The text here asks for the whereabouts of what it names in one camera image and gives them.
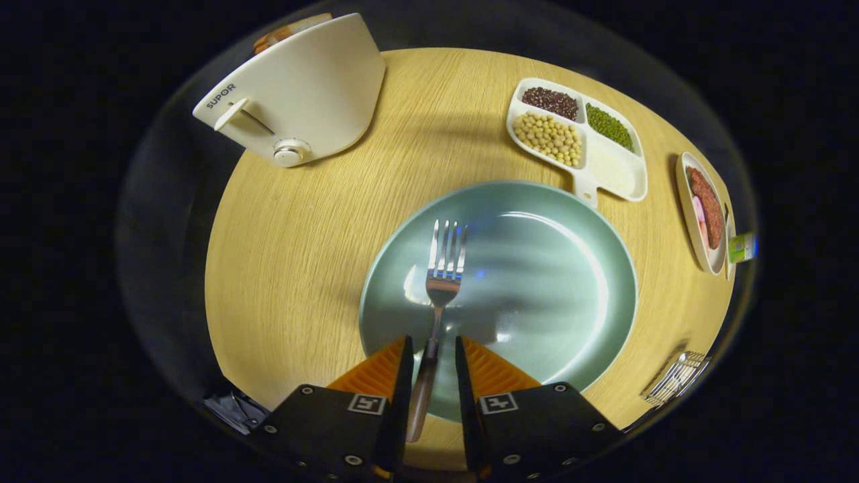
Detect light blue plate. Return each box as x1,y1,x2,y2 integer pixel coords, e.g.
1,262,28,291
358,180,638,425

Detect beige plate with food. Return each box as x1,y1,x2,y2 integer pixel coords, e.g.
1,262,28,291
675,152,729,276

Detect toasted bread slice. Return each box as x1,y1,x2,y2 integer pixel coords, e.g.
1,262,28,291
253,12,333,54

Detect fork with brown handle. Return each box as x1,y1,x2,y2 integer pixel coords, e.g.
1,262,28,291
405,219,468,443

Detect cream white toaster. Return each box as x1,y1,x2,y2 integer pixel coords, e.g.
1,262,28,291
193,12,387,168

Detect green mung beans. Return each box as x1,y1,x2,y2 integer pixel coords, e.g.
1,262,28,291
585,102,635,152

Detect perforated metal basket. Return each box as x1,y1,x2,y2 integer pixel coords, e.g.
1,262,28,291
640,349,712,410

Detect silver bottle with green label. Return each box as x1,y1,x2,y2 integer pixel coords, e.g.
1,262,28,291
727,231,759,264

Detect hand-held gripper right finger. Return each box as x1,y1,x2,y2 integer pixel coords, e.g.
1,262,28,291
454,334,625,483

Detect dark red beans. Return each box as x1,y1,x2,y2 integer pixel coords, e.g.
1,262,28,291
521,86,579,121

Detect white divided snack tray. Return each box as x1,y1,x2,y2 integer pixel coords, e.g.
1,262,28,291
505,77,649,209

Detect brown steak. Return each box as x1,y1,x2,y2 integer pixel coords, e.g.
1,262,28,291
686,166,723,250

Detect yellow soybeans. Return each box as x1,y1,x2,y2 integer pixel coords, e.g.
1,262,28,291
512,111,583,168

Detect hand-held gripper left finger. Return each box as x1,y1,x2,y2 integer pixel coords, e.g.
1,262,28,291
248,334,415,483

